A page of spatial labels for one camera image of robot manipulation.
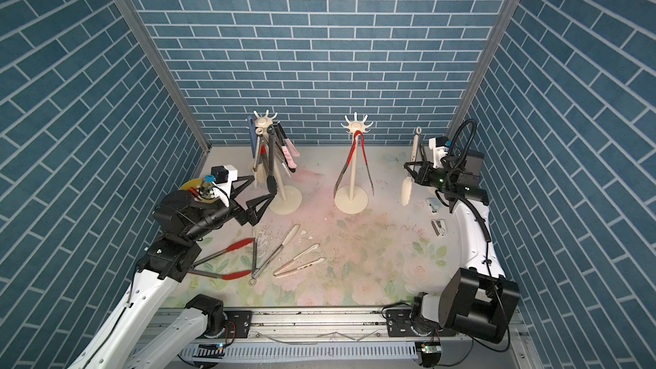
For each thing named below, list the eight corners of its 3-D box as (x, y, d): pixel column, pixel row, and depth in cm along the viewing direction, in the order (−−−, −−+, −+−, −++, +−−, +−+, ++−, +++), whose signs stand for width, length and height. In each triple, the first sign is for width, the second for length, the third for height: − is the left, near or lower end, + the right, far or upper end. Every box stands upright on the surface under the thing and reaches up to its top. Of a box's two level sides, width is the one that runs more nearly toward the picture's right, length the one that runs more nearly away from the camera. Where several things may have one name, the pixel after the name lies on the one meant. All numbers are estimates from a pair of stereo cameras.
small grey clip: (434, 237, 94) (436, 233, 92) (430, 222, 98) (433, 219, 96) (445, 237, 94) (448, 233, 92) (441, 222, 98) (444, 219, 96)
